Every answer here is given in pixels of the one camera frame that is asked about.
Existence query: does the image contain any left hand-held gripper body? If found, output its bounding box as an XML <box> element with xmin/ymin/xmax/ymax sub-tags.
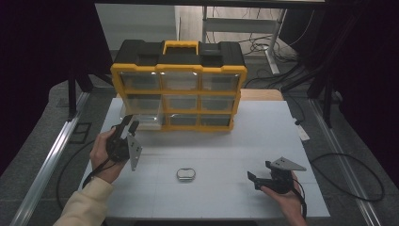
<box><xmin>105</xmin><ymin>123</ymin><xmax>143</xmax><ymax>172</ymax></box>

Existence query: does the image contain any aluminium floor rail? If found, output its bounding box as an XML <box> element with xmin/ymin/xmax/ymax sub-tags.
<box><xmin>8</xmin><ymin>90</ymin><xmax>92</xmax><ymax>226</ymax></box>
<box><xmin>309</xmin><ymin>98</ymin><xmax>382</xmax><ymax>226</ymax></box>

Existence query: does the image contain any person's right hand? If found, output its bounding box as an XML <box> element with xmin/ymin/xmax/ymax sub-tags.
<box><xmin>260</xmin><ymin>171</ymin><xmax>305</xmax><ymax>221</ymax></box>

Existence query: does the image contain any person's left hand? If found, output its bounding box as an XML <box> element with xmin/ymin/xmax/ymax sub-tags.
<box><xmin>88</xmin><ymin>126</ymin><xmax>127</xmax><ymax>185</ymax></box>

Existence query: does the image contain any white table mat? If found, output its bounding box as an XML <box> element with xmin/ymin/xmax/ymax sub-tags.
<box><xmin>78</xmin><ymin>97</ymin><xmax>331</xmax><ymax>219</ymax></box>

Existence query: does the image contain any yellow black drawer organizer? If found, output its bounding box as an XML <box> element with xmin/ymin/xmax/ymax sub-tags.
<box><xmin>109</xmin><ymin>39</ymin><xmax>248</xmax><ymax>133</ymax></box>

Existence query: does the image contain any tangle of black cables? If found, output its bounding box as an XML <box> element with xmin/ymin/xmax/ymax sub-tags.
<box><xmin>243</xmin><ymin>31</ymin><xmax>302</xmax><ymax>89</ymax></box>

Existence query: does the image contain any right hand-held gripper black cable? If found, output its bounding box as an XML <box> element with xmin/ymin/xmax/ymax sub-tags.
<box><xmin>291</xmin><ymin>178</ymin><xmax>308</xmax><ymax>219</ymax></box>

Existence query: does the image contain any looped black floor cable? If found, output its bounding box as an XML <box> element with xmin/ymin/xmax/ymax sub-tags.
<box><xmin>310</xmin><ymin>153</ymin><xmax>386</xmax><ymax>202</ymax></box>

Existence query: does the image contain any left hand-held gripper black cable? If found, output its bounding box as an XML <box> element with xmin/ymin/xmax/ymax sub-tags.
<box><xmin>82</xmin><ymin>156</ymin><xmax>112</xmax><ymax>189</ymax></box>

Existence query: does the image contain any white power strip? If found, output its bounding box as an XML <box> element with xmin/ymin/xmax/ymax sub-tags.
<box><xmin>293</xmin><ymin>117</ymin><xmax>311</xmax><ymax>141</ymax></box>

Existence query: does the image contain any white metal desk frame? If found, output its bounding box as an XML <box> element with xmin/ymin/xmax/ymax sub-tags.
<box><xmin>201</xmin><ymin>6</ymin><xmax>288</xmax><ymax>75</ymax></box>

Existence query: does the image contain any clear plastic drawer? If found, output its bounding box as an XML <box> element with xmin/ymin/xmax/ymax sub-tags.
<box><xmin>119</xmin><ymin>105</ymin><xmax>166</xmax><ymax>132</ymax></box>

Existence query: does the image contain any hand-held gripper black cable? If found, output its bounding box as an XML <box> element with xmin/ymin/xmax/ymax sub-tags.
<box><xmin>291</xmin><ymin>178</ymin><xmax>308</xmax><ymax>219</ymax></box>
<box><xmin>82</xmin><ymin>156</ymin><xmax>112</xmax><ymax>189</ymax></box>

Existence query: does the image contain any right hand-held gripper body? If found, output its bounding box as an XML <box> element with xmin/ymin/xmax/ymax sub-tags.
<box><xmin>257</xmin><ymin>156</ymin><xmax>308</xmax><ymax>195</ymax></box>

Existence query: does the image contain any black metal stand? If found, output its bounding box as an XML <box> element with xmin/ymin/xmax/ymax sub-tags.
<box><xmin>307</xmin><ymin>72</ymin><xmax>343</xmax><ymax>128</ymax></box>
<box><xmin>67</xmin><ymin>74</ymin><xmax>95</xmax><ymax>121</ymax></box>

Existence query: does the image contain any thin black floor cable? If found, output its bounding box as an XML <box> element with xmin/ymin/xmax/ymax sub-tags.
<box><xmin>56</xmin><ymin>137</ymin><xmax>98</xmax><ymax>211</ymax></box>

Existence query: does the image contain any small silver metal tin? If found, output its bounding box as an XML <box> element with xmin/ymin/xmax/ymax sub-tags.
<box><xmin>175</xmin><ymin>168</ymin><xmax>197</xmax><ymax>183</ymax></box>

